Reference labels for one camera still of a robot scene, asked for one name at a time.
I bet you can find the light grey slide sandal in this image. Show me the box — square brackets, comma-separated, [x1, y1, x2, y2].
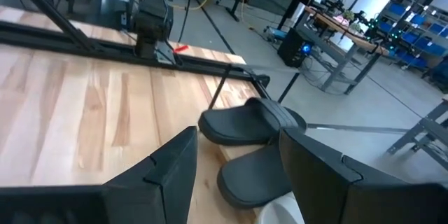
[256, 191, 306, 224]

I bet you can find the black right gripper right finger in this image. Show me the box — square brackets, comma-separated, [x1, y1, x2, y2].
[279, 127, 412, 224]

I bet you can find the metal workbench frame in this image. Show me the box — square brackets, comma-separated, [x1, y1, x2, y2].
[386, 97, 448, 172]

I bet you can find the shelving with blue bins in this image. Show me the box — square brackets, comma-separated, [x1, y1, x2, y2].
[376, 0, 448, 74]

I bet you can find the wooden top workbench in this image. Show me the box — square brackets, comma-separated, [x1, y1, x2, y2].
[296, 5, 390, 96]

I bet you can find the black rubber slide sandal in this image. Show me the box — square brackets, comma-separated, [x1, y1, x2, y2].
[197, 97, 308, 147]
[216, 142, 294, 210]

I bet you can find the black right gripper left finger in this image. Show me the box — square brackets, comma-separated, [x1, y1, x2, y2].
[103, 125, 200, 224]

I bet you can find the black computer tower blue light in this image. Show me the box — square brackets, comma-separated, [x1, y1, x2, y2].
[277, 27, 315, 69]

